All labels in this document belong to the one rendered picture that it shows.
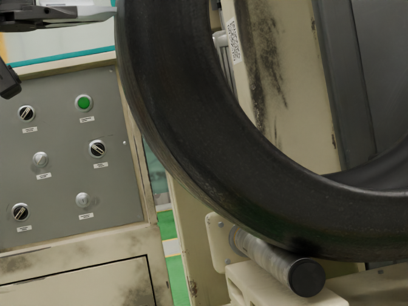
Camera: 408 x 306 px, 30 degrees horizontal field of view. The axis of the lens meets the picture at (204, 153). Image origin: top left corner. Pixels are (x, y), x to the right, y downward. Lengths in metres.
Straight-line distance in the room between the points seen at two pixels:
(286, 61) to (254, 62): 0.05
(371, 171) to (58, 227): 0.73
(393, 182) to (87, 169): 0.70
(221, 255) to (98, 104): 0.53
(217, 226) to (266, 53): 0.29
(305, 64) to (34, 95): 0.62
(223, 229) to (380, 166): 0.26
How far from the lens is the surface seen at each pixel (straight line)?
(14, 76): 0.93
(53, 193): 1.63
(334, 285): 1.24
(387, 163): 1.18
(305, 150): 1.27
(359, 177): 1.16
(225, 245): 1.22
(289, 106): 1.26
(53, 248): 1.59
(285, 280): 0.91
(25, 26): 0.93
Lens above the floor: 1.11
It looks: 3 degrees down
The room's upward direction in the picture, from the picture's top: 10 degrees counter-clockwise
